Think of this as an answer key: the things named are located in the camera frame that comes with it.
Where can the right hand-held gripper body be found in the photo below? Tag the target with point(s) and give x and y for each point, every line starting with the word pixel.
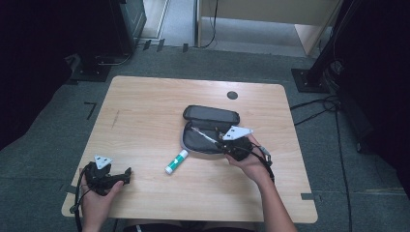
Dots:
pixel 238 146

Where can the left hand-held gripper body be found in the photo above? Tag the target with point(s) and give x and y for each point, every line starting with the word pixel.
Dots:
pixel 96 177

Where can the black zip pencil case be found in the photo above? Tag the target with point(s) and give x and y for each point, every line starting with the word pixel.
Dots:
pixel 206 129

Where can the silver pen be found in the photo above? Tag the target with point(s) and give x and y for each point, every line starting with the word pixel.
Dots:
pixel 203 135

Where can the white green glue stick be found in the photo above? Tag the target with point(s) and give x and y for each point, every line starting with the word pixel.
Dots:
pixel 176 161

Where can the person's right hand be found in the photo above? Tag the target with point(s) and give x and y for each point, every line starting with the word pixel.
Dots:
pixel 254 167

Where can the person's left hand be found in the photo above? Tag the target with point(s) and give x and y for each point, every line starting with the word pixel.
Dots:
pixel 95 206

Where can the black round table grommet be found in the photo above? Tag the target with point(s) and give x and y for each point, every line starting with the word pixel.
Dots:
pixel 232 95

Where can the grey tape piece on table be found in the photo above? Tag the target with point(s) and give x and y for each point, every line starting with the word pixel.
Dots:
pixel 307 196

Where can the black slanted stand with base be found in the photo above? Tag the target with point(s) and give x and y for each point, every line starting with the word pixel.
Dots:
pixel 314 75

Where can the black stand with square base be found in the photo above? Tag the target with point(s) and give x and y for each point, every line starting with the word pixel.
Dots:
pixel 92 69

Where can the light wooden furniture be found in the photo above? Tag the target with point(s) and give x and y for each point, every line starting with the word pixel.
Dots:
pixel 274 11

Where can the black cabinet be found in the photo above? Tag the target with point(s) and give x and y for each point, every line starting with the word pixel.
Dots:
pixel 132 22

